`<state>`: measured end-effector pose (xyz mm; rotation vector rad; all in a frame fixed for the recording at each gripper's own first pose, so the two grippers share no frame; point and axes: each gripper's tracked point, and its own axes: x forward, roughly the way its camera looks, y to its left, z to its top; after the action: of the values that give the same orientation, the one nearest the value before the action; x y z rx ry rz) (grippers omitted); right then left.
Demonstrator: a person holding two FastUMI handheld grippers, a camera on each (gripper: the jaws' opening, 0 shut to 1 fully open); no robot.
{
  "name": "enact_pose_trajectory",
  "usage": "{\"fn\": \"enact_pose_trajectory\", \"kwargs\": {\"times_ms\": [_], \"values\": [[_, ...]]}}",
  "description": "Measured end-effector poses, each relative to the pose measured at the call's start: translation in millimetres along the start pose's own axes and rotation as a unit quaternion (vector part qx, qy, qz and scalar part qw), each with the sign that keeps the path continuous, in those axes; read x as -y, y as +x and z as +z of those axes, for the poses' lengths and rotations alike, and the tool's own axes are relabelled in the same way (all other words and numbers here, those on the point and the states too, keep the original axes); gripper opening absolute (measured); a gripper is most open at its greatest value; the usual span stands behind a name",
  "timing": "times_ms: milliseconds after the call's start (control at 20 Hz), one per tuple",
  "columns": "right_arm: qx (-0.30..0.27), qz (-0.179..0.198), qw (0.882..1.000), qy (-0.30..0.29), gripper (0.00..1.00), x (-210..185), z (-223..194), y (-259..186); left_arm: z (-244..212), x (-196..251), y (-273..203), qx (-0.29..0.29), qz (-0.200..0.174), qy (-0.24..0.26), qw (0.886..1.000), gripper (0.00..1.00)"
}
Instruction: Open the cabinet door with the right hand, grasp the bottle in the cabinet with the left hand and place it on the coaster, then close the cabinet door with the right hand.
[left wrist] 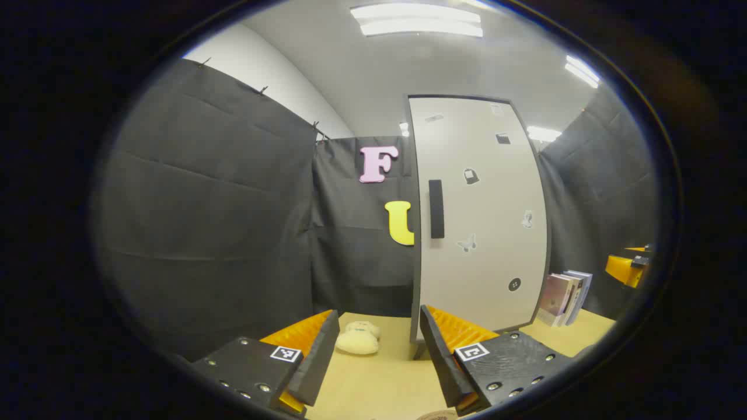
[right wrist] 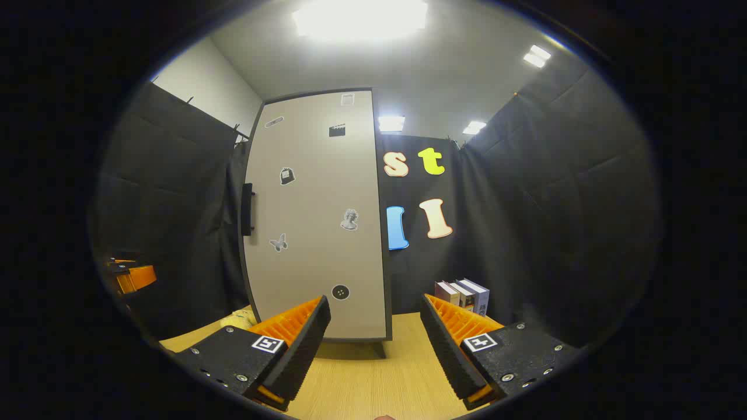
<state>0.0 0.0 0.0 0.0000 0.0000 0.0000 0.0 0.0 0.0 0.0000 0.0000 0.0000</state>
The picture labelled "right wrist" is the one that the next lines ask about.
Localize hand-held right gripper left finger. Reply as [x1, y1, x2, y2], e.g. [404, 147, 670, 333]
[169, 295, 332, 412]

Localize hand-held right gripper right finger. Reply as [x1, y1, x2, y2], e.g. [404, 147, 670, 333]
[420, 293, 584, 411]

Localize black door handle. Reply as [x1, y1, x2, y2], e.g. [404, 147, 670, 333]
[241, 183, 256, 237]

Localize grey cabinet door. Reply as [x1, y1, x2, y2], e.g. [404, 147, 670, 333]
[240, 89, 389, 342]

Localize white cover book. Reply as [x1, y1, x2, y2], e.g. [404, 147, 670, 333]
[448, 281, 476, 310]

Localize dark red cover book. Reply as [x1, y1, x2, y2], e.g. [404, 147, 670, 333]
[435, 281, 462, 307]

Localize cream lumpy plush toy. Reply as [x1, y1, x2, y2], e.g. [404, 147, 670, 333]
[221, 309, 257, 330]

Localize black backdrop cloth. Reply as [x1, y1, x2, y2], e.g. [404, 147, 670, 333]
[92, 55, 663, 351]

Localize double ceiling light panel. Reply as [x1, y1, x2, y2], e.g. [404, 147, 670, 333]
[522, 44, 552, 69]

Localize large ceiling light panel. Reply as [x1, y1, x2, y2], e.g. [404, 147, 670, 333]
[292, 0, 430, 41]

